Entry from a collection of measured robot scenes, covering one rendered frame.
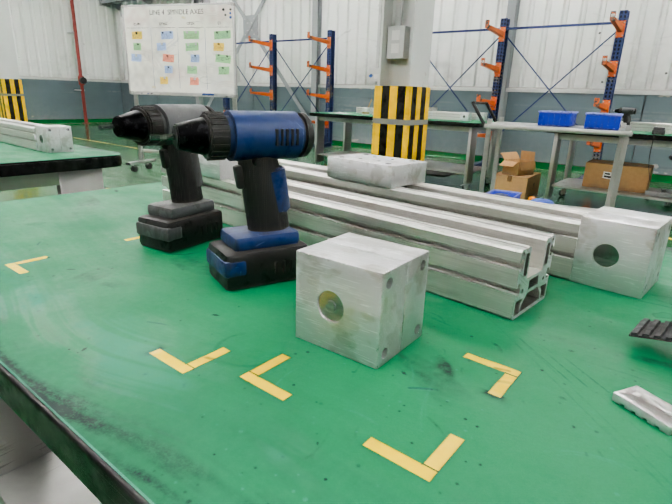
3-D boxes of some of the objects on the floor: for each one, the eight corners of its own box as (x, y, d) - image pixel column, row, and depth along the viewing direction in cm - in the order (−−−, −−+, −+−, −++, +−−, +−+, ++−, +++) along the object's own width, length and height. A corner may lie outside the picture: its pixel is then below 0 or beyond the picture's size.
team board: (125, 172, 617) (108, 1, 558) (151, 167, 663) (138, 9, 603) (230, 182, 573) (224, -2, 513) (250, 176, 618) (247, 6, 558)
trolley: (606, 244, 373) (635, 107, 342) (608, 264, 326) (642, 107, 295) (470, 225, 417) (485, 101, 386) (455, 240, 370) (470, 101, 339)
